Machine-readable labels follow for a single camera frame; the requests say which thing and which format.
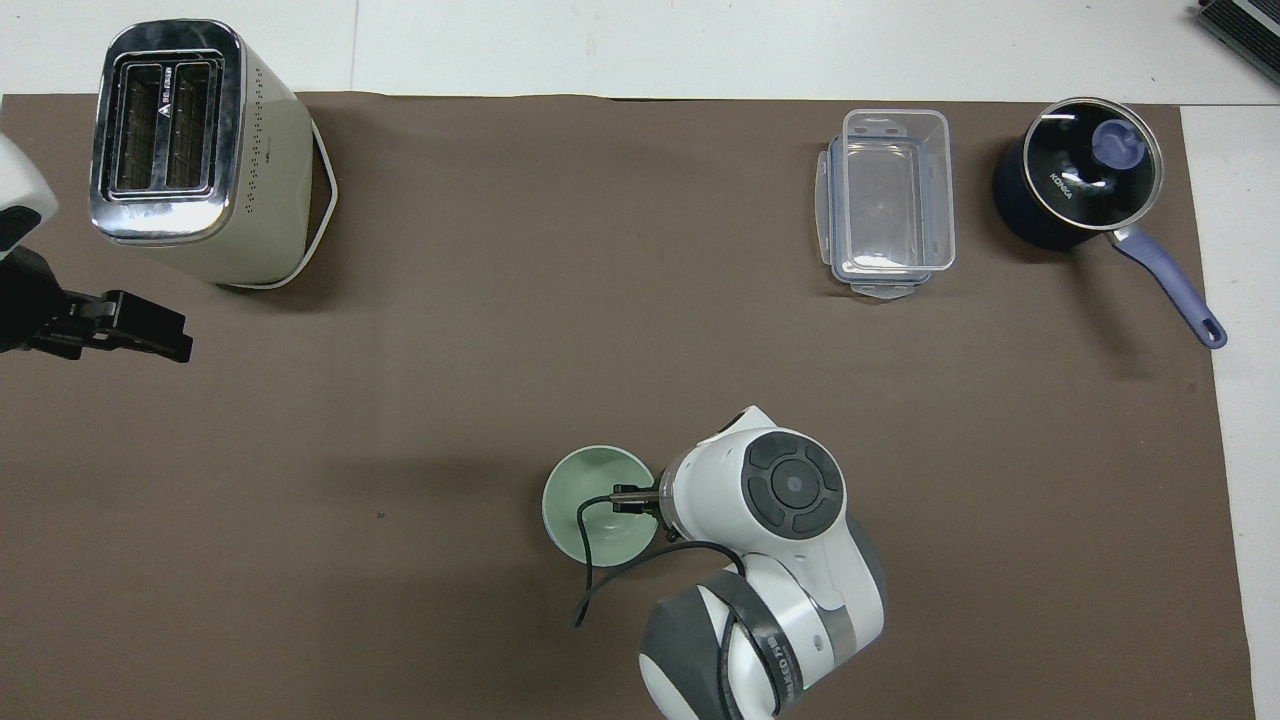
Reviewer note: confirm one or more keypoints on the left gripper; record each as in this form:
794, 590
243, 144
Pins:
28, 300

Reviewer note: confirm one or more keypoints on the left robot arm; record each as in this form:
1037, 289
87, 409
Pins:
18, 185

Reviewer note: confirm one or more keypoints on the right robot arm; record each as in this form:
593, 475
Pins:
790, 560

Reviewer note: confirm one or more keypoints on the green bowl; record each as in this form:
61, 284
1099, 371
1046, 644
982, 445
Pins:
585, 480

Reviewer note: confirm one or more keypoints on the cream and chrome toaster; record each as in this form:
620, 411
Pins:
255, 190

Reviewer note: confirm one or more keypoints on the clear container lid blue seal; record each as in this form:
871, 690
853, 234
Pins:
826, 215

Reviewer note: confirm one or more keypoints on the clear plastic container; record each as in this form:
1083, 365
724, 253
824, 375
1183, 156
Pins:
895, 195

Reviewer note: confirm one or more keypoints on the glass saucepan lid purple knob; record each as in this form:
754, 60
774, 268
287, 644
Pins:
1085, 180

